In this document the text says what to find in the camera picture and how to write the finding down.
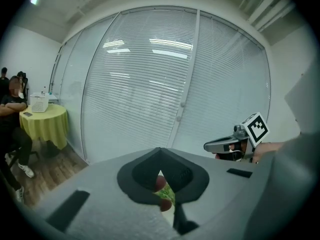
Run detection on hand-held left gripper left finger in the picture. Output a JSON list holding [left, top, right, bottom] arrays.
[[33, 147, 177, 240]]

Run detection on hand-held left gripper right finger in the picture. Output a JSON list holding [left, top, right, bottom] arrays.
[[159, 147, 270, 236]]

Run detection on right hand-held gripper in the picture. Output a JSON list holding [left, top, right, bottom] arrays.
[[203, 112, 271, 163]]

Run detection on pink flowers bunch green stems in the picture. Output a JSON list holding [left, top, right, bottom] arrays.
[[152, 175, 176, 213]]

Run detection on person's right forearm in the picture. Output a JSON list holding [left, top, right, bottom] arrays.
[[252, 141, 285, 164]]

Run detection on white window blind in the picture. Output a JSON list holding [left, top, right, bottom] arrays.
[[59, 13, 118, 157], [168, 10, 271, 157], [81, 7, 199, 165]]

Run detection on round table yellow-green tablecloth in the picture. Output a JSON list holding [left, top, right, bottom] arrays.
[[19, 103, 69, 159]]

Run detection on white perforated plastic basket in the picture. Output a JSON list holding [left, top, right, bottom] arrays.
[[29, 91, 50, 113]]

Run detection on white ceiling pipes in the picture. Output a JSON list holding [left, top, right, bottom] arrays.
[[238, 0, 302, 34]]

